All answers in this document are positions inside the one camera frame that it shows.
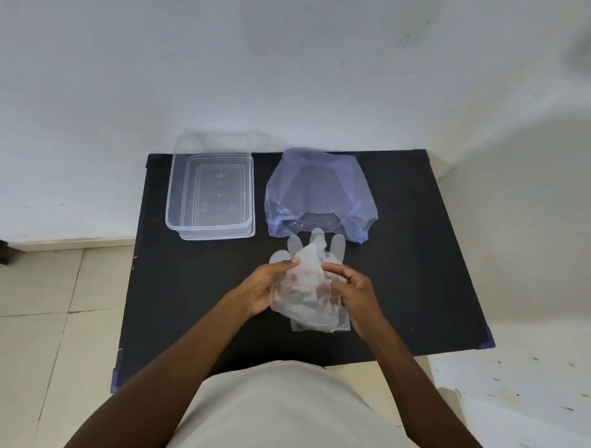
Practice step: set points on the blue translucent plastic bag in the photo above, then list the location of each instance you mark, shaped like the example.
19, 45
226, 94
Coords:
318, 184

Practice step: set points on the person's right forearm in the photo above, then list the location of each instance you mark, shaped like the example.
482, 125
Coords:
415, 392

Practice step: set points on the dark wooden furniture base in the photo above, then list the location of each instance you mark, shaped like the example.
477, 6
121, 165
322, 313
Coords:
8, 253

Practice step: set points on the person's left hand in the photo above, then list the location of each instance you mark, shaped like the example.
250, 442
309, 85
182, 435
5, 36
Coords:
261, 288

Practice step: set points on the person's right hand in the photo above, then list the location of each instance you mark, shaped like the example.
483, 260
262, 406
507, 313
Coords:
362, 304

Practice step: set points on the blue tape corner piece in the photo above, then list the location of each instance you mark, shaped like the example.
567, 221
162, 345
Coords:
114, 380
488, 340

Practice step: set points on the person's left forearm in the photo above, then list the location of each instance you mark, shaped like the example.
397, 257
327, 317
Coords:
171, 374

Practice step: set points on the white shirt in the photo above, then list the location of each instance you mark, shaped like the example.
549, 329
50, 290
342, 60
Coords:
286, 411

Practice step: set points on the clear plastic container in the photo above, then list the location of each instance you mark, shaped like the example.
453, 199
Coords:
210, 194

